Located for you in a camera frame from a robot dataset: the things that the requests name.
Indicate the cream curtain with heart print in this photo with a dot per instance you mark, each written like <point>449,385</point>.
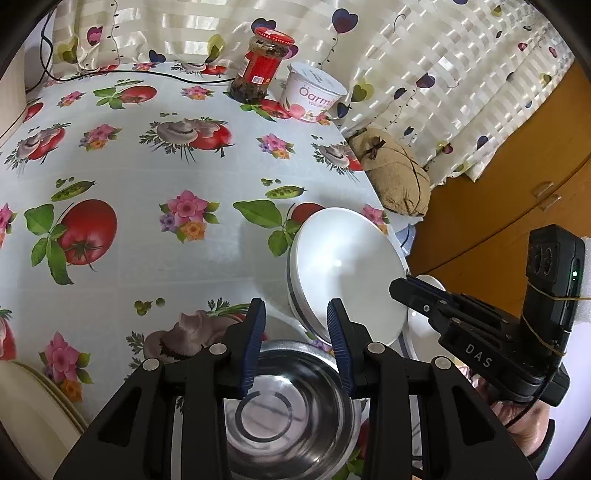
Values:
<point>415,46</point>

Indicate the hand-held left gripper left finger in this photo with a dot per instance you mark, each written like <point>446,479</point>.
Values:
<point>254,350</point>

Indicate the stainless steel bowl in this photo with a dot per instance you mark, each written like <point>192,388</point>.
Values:
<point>286,415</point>

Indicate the red-lidded chili sauce jar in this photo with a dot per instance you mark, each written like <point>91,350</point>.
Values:
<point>258,69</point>

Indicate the person's right hand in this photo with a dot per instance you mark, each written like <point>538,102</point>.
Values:
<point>526,424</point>

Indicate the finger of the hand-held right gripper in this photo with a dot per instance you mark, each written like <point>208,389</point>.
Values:
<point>415,297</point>
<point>431,288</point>

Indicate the white yogurt cup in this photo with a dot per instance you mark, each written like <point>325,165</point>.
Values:
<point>314,99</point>

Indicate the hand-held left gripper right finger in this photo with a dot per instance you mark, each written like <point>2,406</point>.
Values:
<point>339,350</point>

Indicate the wooden cabinet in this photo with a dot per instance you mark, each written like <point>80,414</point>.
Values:
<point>498,230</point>

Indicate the floral vegetable print tablecloth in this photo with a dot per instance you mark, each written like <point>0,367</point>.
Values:
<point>138,258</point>

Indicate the pale blue plastic bag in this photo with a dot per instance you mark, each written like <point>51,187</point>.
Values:
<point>408,237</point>

